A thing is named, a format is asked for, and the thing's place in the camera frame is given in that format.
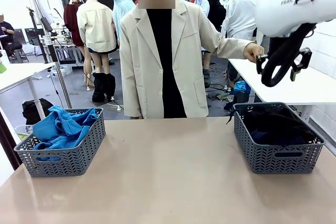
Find mannequin in maroon top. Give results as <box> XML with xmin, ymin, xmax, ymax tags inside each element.
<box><xmin>64</xmin><ymin>0</ymin><xmax>94</xmax><ymax>91</ymax></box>

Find blue bag on floor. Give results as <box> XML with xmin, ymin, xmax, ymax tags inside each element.
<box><xmin>232</xmin><ymin>80</ymin><xmax>251</xmax><ymax>95</ymax></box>

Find grey woven plastic basket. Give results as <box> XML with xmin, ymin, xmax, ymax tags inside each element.
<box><xmin>233</xmin><ymin>102</ymin><xmax>326</xmax><ymax>175</ymax></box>
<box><xmin>13</xmin><ymin>108</ymin><xmax>106</xmax><ymax>178</ymax></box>

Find person in beige coat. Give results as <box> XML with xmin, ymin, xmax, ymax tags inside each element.
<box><xmin>119</xmin><ymin>0</ymin><xmax>222</xmax><ymax>120</ymax></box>

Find black bottoms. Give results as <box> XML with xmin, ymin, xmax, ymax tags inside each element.
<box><xmin>226</xmin><ymin>103</ymin><xmax>317</xmax><ymax>144</ymax></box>

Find person's left forearm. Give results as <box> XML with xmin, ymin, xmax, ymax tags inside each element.
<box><xmin>214</xmin><ymin>31</ymin><xmax>257</xmax><ymax>59</ymax></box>

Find black trousers at mannequin feet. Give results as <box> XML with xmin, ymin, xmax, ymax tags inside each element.
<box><xmin>91</xmin><ymin>72</ymin><xmax>117</xmax><ymax>103</ymax></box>

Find mannequin in cream jacket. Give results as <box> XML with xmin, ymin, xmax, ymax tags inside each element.
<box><xmin>76</xmin><ymin>0</ymin><xmax>118</xmax><ymax>78</ymax></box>

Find white side table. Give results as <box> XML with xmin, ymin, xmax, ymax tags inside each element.
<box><xmin>0</xmin><ymin>62</ymin><xmax>56</xmax><ymax>96</ymax></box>

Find large white table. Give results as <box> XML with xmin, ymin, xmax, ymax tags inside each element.
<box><xmin>227</xmin><ymin>58</ymin><xmax>336</xmax><ymax>124</ymax></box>

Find black tripod stand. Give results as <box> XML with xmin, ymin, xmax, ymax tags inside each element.
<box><xmin>26</xmin><ymin>6</ymin><xmax>49</xmax><ymax>64</ymax></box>

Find metal pole with black clamp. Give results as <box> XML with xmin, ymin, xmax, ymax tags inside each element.
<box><xmin>40</xmin><ymin>17</ymin><xmax>72</xmax><ymax>109</ymax></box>

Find black bag on floor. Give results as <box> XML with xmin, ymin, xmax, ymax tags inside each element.
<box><xmin>22</xmin><ymin>98</ymin><xmax>55</xmax><ymax>125</ymax></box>

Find mannequin in black jacket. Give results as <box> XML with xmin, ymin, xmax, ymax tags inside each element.
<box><xmin>201</xmin><ymin>0</ymin><xmax>227</xmax><ymax>32</ymax></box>

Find mannequin in light blue fleece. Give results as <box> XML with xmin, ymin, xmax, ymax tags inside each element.
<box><xmin>112</xmin><ymin>0</ymin><xmax>137</xmax><ymax>41</ymax></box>

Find seated person in dark shirt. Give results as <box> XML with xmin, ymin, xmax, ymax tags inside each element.
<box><xmin>0</xmin><ymin>13</ymin><xmax>15</xmax><ymax>60</ymax></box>

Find person's left hand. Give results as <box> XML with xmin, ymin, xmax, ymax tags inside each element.
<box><xmin>243</xmin><ymin>44</ymin><xmax>265</xmax><ymax>64</ymax></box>

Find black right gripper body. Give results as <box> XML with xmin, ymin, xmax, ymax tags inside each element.
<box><xmin>269</xmin><ymin>35</ymin><xmax>291</xmax><ymax>59</ymax></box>

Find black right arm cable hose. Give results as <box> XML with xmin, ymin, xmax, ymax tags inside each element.
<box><xmin>261</xmin><ymin>23</ymin><xmax>318</xmax><ymax>88</ymax></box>

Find dark computer monitor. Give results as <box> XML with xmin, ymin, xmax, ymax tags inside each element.
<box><xmin>25</xmin><ymin>28</ymin><xmax>45</xmax><ymax>47</ymax></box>

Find mannequin in white shirt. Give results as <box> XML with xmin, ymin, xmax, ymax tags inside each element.
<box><xmin>219</xmin><ymin>0</ymin><xmax>263</xmax><ymax>49</ymax></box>

